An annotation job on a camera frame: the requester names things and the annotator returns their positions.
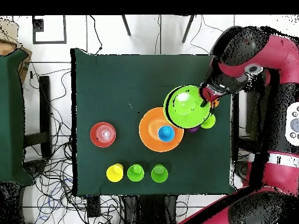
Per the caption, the large green bowl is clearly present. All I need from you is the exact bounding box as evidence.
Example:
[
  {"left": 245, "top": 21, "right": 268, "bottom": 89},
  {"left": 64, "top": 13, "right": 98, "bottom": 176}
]
[{"left": 163, "top": 85, "right": 212, "bottom": 130}]

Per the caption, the blue cup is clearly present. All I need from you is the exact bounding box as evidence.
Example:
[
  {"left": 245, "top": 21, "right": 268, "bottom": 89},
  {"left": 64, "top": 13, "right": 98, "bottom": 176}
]
[{"left": 158, "top": 125, "right": 176, "bottom": 143}]

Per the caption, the large orange bowl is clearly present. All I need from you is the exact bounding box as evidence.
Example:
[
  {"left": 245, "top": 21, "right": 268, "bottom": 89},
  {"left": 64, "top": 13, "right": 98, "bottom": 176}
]
[{"left": 138, "top": 107, "right": 185, "bottom": 153}]

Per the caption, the red bowl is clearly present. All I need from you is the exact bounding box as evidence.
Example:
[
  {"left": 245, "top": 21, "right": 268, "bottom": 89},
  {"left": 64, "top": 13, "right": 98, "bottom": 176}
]
[{"left": 90, "top": 121, "right": 117, "bottom": 148}]

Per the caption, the yellow cup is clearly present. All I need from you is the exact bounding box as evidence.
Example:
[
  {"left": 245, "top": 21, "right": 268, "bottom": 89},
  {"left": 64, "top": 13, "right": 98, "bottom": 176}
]
[{"left": 106, "top": 163, "right": 124, "bottom": 183}]

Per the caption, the lime green cup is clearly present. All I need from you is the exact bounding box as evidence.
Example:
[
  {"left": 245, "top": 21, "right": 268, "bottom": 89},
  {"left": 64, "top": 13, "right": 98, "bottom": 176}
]
[{"left": 200, "top": 113, "right": 216, "bottom": 130}]

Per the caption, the black floor stand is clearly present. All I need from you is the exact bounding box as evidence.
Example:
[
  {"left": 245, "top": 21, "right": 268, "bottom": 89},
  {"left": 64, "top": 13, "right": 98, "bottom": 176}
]
[
  {"left": 232, "top": 93, "right": 248, "bottom": 164},
  {"left": 23, "top": 75, "right": 53, "bottom": 159}
]

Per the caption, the dark tripod leg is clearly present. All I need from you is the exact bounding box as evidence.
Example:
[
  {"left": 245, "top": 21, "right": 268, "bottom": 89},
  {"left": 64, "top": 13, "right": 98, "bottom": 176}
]
[
  {"left": 182, "top": 15, "right": 196, "bottom": 44},
  {"left": 121, "top": 15, "right": 132, "bottom": 36}
]

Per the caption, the dark green tablecloth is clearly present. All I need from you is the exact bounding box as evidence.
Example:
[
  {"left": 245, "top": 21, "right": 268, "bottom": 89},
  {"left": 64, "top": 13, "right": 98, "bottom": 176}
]
[{"left": 70, "top": 48, "right": 239, "bottom": 196}]

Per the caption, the black power box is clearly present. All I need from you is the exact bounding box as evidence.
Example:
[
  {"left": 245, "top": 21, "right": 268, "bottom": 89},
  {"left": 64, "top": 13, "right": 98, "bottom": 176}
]
[{"left": 86, "top": 195, "right": 102, "bottom": 218}]

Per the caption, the grey black device base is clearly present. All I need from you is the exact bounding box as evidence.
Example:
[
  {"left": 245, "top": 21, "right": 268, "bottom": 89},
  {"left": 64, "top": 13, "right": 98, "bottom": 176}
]
[{"left": 23, "top": 159, "right": 48, "bottom": 178}]

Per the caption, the cardboard box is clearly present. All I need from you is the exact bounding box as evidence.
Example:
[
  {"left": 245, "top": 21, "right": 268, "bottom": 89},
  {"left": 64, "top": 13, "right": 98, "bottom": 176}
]
[{"left": 0, "top": 39, "right": 33, "bottom": 85}]

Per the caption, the green cloth side table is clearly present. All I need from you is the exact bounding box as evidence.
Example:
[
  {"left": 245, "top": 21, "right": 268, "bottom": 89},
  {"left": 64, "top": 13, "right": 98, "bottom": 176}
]
[{"left": 0, "top": 50, "right": 34, "bottom": 186}]

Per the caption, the thin black cable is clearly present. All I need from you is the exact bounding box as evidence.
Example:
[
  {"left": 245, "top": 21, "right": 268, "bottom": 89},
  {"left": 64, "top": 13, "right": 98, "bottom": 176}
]
[
  {"left": 89, "top": 15, "right": 103, "bottom": 55},
  {"left": 189, "top": 15, "right": 225, "bottom": 55}
]

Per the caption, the tangle of floor cables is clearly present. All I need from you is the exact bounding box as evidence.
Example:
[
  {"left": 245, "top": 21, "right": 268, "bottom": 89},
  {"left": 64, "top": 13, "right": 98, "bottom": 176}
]
[{"left": 23, "top": 67, "right": 124, "bottom": 224}]

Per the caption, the black square frame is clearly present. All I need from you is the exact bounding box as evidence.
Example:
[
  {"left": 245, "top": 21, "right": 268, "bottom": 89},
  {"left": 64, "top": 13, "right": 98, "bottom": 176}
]
[{"left": 32, "top": 15, "right": 67, "bottom": 44}]

